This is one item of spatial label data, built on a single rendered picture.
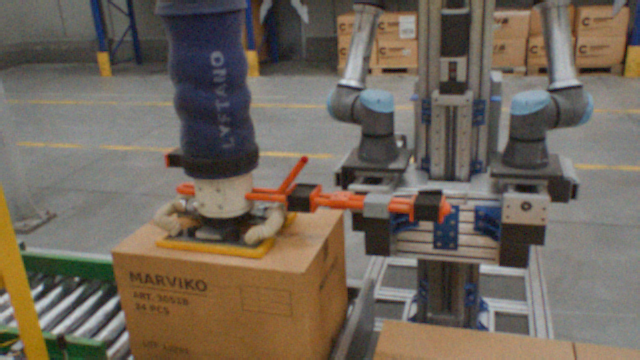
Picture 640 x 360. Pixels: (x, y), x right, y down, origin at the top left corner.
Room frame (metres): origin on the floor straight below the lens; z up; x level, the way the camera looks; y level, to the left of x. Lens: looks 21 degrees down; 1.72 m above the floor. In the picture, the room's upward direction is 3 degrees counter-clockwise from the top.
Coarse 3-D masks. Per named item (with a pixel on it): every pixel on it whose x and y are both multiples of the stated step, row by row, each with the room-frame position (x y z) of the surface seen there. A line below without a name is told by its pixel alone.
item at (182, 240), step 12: (192, 228) 1.51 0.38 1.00; (156, 240) 1.51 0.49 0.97; (168, 240) 1.50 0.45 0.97; (180, 240) 1.49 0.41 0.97; (192, 240) 1.48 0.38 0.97; (204, 240) 1.48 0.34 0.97; (216, 240) 1.47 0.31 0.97; (228, 240) 1.47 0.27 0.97; (240, 240) 1.46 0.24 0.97; (264, 240) 1.47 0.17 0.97; (216, 252) 1.44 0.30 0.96; (228, 252) 1.42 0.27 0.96; (240, 252) 1.41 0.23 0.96; (252, 252) 1.40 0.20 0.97; (264, 252) 1.41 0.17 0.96
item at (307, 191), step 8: (304, 184) 1.54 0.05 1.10; (312, 184) 1.54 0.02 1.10; (320, 184) 1.52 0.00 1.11; (288, 192) 1.49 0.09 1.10; (296, 192) 1.50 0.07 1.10; (304, 192) 1.50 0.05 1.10; (312, 192) 1.46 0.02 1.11; (288, 200) 1.46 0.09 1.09; (296, 200) 1.46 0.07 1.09; (304, 200) 1.45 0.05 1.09; (312, 200) 1.45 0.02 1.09; (288, 208) 1.46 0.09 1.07; (296, 208) 1.46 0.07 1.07; (304, 208) 1.45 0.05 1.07; (312, 208) 1.45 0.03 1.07
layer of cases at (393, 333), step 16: (384, 320) 1.65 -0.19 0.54; (384, 336) 1.56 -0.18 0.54; (400, 336) 1.56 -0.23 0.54; (416, 336) 1.55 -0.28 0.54; (432, 336) 1.55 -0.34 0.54; (448, 336) 1.54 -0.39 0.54; (464, 336) 1.54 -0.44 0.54; (480, 336) 1.53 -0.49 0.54; (496, 336) 1.53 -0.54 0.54; (512, 336) 1.52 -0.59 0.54; (384, 352) 1.48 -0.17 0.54; (400, 352) 1.48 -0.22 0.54; (416, 352) 1.47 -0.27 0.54; (432, 352) 1.47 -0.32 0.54; (448, 352) 1.46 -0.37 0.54; (464, 352) 1.46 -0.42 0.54; (480, 352) 1.46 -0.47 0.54; (496, 352) 1.45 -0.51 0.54; (512, 352) 1.45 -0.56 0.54; (528, 352) 1.44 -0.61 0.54; (544, 352) 1.44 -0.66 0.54; (560, 352) 1.43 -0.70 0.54; (576, 352) 1.43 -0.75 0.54; (592, 352) 1.43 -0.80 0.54; (608, 352) 1.42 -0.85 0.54; (624, 352) 1.42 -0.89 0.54
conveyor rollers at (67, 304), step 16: (32, 288) 2.06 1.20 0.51; (48, 288) 2.02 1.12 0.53; (64, 288) 1.99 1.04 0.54; (80, 288) 1.97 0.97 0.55; (96, 288) 2.03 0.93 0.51; (112, 288) 1.98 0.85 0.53; (0, 304) 1.91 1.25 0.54; (48, 304) 1.89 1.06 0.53; (64, 304) 1.87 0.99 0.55; (80, 304) 1.86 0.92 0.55; (96, 304) 1.88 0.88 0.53; (112, 304) 1.85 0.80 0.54; (352, 304) 1.75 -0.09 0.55; (0, 320) 1.79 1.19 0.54; (48, 320) 1.77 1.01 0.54; (64, 320) 1.75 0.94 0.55; (80, 320) 1.79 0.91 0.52; (96, 320) 1.75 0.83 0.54; (112, 320) 1.74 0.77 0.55; (80, 336) 1.67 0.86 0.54; (96, 336) 1.65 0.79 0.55; (112, 336) 1.68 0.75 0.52; (0, 352) 1.59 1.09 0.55; (112, 352) 1.56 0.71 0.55; (336, 352) 1.49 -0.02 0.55
